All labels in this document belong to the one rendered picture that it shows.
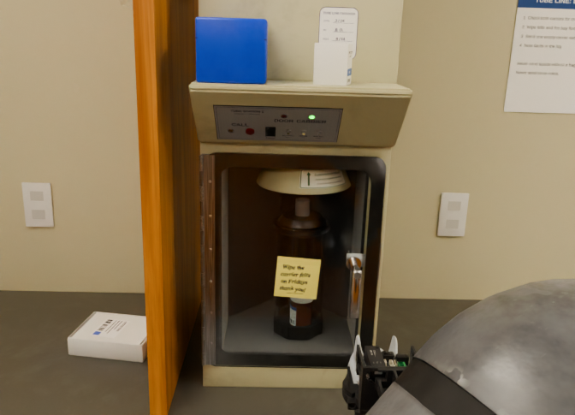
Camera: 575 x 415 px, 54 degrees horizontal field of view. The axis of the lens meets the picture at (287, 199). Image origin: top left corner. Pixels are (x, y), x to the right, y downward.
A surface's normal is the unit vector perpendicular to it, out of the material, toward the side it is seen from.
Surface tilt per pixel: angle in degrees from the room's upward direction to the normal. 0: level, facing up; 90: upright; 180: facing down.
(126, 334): 0
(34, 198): 90
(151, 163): 90
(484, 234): 90
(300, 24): 90
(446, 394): 43
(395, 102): 135
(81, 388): 0
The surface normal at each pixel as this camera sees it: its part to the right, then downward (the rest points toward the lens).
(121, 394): 0.03, -0.96
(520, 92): 0.02, 0.27
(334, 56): -0.23, 0.26
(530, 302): -0.25, -0.95
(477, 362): -0.56, -0.70
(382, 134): -0.01, 0.87
